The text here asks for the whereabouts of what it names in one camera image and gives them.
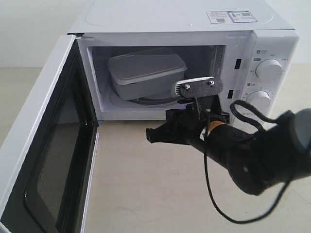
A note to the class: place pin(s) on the white appliance control knob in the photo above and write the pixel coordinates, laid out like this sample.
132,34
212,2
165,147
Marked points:
269,70
259,99

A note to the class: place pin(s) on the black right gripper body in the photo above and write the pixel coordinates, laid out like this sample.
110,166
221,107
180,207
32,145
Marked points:
198,113

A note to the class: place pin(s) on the white microwave oven body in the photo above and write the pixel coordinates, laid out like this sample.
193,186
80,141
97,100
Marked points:
231,52

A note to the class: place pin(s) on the white microwave door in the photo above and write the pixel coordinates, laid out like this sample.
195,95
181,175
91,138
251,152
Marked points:
47,158

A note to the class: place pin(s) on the white plastic lidded container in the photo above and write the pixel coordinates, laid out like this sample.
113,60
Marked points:
145,73

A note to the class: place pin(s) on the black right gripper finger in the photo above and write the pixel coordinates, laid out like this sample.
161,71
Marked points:
169,132

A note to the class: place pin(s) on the white printed label sticker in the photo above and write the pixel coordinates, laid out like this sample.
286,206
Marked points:
228,17

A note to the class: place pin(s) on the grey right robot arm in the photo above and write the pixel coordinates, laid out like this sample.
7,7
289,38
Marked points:
254,161

